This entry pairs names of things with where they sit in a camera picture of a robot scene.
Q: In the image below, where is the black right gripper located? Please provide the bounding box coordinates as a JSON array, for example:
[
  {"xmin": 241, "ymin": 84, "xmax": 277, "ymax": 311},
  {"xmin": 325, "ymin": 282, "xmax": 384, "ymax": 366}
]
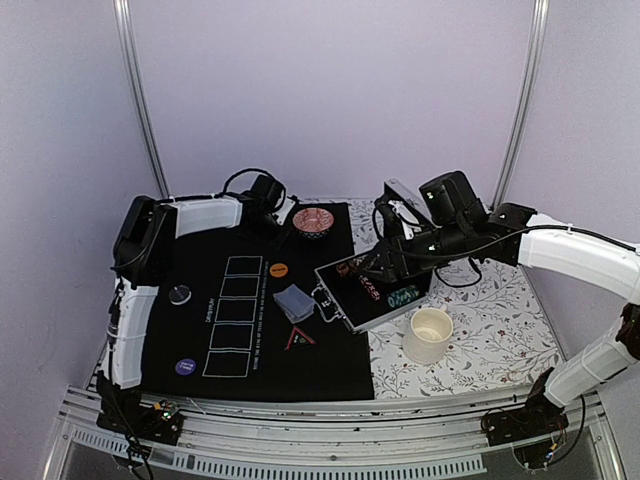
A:
[{"xmin": 357, "ymin": 219, "xmax": 471, "ymax": 283}]

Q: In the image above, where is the orange big blind button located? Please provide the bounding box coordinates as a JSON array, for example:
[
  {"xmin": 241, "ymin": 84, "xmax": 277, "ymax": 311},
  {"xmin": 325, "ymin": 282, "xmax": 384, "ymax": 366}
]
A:
[{"xmin": 269, "ymin": 263, "xmax": 289, "ymax": 278}]

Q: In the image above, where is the blue playing card deck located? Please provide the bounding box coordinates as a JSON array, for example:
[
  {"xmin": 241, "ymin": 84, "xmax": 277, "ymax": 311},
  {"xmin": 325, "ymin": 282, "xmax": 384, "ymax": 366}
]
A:
[{"xmin": 273, "ymin": 284, "xmax": 315, "ymax": 324}]

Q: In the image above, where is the red triangular all-in marker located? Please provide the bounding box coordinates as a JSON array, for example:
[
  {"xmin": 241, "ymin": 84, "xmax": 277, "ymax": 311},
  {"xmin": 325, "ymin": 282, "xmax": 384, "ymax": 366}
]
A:
[{"xmin": 285, "ymin": 326, "xmax": 316, "ymax": 351}]

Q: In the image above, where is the clear acrylic dealer button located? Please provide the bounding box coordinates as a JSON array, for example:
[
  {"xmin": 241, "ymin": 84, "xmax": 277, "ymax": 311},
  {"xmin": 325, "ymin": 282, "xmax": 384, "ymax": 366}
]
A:
[{"xmin": 168, "ymin": 285, "xmax": 192, "ymax": 306}]

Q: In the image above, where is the purple small blind button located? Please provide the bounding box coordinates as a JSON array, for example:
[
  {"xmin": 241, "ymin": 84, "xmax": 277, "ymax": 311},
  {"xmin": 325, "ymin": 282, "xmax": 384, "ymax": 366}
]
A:
[{"xmin": 174, "ymin": 358, "xmax": 197, "ymax": 376}]

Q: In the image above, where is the green blue poker chip stack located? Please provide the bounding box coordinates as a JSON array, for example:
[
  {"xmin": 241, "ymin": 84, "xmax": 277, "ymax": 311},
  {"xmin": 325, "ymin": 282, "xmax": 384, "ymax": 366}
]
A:
[{"xmin": 387, "ymin": 285, "xmax": 421, "ymax": 309}]

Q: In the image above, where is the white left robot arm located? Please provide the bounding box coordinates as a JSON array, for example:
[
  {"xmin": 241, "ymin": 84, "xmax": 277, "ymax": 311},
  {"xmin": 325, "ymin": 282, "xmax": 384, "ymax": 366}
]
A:
[{"xmin": 101, "ymin": 168, "xmax": 300, "ymax": 389}]

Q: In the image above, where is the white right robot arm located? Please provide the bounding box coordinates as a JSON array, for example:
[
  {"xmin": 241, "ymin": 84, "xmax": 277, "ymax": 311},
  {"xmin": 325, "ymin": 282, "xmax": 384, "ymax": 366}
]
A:
[{"xmin": 369, "ymin": 171, "xmax": 639, "ymax": 436}]

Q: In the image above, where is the red patterned ceramic bowl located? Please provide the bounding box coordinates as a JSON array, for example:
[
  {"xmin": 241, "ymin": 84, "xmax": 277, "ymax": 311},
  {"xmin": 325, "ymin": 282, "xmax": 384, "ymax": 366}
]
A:
[{"xmin": 292, "ymin": 207, "xmax": 335, "ymax": 240}]

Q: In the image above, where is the dice row in case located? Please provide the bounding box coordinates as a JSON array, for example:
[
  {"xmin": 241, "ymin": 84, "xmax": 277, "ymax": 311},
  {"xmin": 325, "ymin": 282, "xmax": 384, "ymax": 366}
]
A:
[{"xmin": 358, "ymin": 275, "xmax": 381, "ymax": 301}]

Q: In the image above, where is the red white poker chip stack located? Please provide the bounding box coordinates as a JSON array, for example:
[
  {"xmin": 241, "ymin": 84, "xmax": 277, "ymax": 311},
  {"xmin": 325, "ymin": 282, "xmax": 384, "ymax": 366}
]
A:
[{"xmin": 335, "ymin": 256, "xmax": 374, "ymax": 278}]

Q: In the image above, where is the white ceramic mug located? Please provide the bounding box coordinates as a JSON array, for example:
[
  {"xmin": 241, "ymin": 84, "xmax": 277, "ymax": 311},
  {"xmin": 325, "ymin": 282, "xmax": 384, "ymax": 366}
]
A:
[{"xmin": 402, "ymin": 307, "xmax": 454, "ymax": 365}]

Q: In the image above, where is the black poker table mat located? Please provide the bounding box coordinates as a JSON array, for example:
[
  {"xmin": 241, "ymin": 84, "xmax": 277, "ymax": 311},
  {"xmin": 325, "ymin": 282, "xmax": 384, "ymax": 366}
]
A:
[{"xmin": 137, "ymin": 203, "xmax": 374, "ymax": 402}]

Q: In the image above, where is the floral white tablecloth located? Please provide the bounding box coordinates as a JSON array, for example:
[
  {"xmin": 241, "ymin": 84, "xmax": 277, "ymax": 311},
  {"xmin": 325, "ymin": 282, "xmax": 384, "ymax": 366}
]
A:
[{"xmin": 172, "ymin": 197, "xmax": 561, "ymax": 400}]

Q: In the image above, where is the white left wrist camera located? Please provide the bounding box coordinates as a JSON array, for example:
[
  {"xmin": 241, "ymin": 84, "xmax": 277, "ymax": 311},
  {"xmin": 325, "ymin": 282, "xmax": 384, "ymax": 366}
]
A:
[{"xmin": 273, "ymin": 197, "xmax": 299, "ymax": 226}]

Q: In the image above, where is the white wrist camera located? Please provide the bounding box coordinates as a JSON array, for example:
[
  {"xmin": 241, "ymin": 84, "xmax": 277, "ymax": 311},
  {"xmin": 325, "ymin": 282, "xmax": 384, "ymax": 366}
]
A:
[
  {"xmin": 273, "ymin": 197, "xmax": 299, "ymax": 226},
  {"xmin": 389, "ymin": 200, "xmax": 425, "ymax": 241}
]

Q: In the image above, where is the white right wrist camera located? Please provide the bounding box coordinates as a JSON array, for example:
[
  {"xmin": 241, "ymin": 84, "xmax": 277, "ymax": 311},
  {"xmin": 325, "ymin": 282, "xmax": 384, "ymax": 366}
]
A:
[{"xmin": 389, "ymin": 200, "xmax": 425, "ymax": 241}]

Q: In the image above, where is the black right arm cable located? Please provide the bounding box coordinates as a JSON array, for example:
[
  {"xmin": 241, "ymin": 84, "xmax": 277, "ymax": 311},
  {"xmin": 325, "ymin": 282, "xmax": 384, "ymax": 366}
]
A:
[{"xmin": 372, "ymin": 199, "xmax": 640, "ymax": 289}]

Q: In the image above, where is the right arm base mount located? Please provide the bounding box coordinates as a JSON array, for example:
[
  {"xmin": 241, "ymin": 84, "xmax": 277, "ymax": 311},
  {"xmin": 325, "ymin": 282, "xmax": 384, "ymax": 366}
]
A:
[{"xmin": 480, "ymin": 368, "xmax": 569, "ymax": 470}]

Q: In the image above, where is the aluminium front rail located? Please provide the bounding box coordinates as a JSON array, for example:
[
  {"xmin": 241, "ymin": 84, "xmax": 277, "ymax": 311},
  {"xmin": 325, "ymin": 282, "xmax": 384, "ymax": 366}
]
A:
[{"xmin": 44, "ymin": 388, "xmax": 627, "ymax": 479}]

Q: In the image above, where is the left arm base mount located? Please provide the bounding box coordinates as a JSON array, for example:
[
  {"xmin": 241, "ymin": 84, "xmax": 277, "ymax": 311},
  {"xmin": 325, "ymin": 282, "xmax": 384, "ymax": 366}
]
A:
[{"xmin": 97, "ymin": 385, "xmax": 184, "ymax": 446}]

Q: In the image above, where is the left aluminium frame post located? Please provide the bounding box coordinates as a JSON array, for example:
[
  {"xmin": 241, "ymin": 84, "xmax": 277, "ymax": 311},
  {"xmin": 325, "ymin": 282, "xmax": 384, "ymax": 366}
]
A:
[{"xmin": 113, "ymin": 0, "xmax": 170, "ymax": 198}]

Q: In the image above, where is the aluminium frame post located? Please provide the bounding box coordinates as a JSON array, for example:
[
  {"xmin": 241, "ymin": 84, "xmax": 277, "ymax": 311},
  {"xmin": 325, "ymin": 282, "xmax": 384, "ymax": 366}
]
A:
[
  {"xmin": 490, "ymin": 0, "xmax": 550, "ymax": 209},
  {"xmin": 113, "ymin": 0, "xmax": 170, "ymax": 198}
]

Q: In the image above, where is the right aluminium frame post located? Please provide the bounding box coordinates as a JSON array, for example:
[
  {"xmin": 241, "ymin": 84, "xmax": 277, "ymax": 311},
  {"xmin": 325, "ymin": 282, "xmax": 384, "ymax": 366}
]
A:
[{"xmin": 490, "ymin": 0, "xmax": 550, "ymax": 209}]

